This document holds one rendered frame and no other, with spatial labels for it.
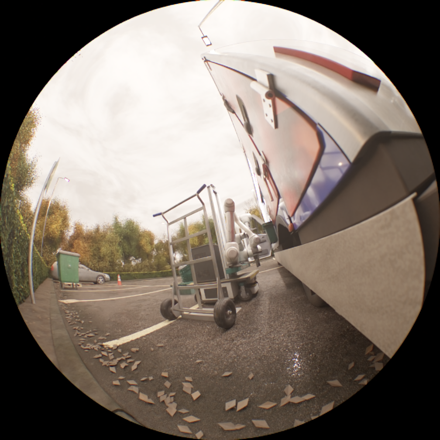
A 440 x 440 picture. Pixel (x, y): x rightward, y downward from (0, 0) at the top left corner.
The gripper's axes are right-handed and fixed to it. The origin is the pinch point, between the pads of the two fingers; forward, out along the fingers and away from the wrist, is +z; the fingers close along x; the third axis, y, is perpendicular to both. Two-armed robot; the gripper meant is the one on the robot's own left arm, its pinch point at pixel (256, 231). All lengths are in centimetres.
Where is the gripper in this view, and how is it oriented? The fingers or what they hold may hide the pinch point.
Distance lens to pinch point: 188.9
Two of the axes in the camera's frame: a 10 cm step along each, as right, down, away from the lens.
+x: 2.3, 9.1, -3.3
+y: 3.5, 2.4, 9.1
